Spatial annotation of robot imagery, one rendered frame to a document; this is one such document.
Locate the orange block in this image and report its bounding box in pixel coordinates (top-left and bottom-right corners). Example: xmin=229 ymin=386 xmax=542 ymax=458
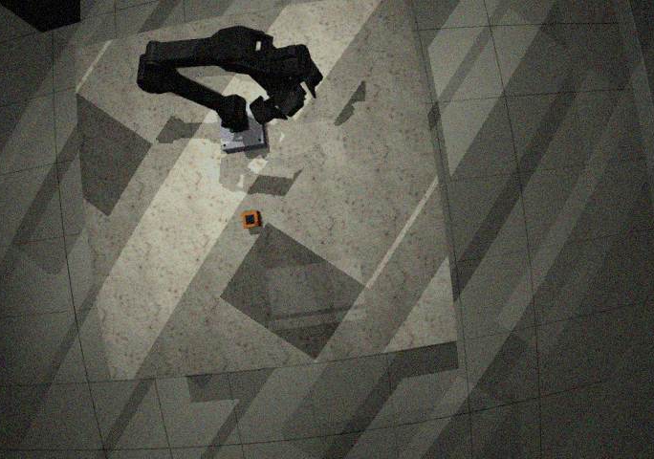
xmin=242 ymin=211 xmax=262 ymax=229

